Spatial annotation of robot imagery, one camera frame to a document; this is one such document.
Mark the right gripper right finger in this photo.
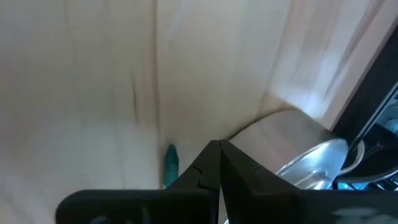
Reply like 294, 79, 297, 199
220, 140, 299, 224

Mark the dark green marker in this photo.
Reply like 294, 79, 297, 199
162, 143, 180, 190

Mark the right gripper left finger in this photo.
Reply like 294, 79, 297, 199
167, 139, 222, 191

